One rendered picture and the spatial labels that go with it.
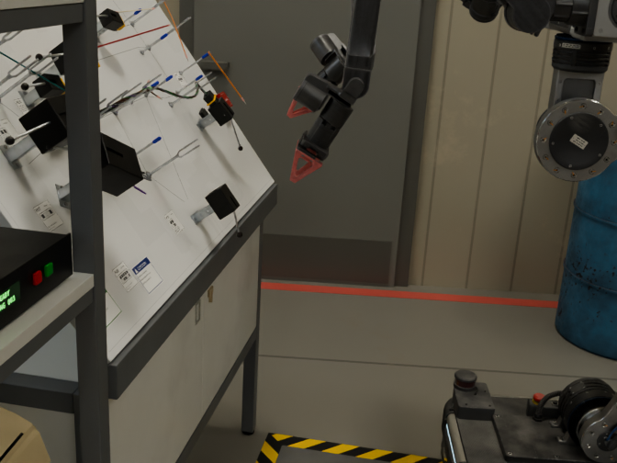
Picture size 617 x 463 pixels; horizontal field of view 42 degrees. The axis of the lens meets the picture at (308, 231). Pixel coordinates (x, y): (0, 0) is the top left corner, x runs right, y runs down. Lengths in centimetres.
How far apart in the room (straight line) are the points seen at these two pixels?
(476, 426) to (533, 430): 16
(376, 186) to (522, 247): 79
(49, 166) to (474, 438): 145
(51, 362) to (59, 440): 14
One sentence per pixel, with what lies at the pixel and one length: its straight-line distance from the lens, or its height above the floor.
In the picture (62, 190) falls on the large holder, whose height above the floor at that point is 110.
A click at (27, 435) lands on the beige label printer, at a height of 82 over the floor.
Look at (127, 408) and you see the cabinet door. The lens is 156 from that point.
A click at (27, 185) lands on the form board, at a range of 143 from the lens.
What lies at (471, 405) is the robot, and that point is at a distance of 247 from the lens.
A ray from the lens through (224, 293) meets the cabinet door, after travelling 210.
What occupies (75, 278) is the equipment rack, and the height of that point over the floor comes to 106.
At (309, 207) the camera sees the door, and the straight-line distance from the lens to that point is 382.
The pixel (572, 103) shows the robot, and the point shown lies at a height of 122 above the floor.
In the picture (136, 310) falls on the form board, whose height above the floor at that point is 89.
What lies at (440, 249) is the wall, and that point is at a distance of 396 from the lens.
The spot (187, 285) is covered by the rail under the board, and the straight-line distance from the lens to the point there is 166.
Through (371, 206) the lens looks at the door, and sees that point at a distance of 382.
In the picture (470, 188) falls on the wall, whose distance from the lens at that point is 389.
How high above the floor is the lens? 151
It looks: 19 degrees down
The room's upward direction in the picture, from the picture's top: 3 degrees clockwise
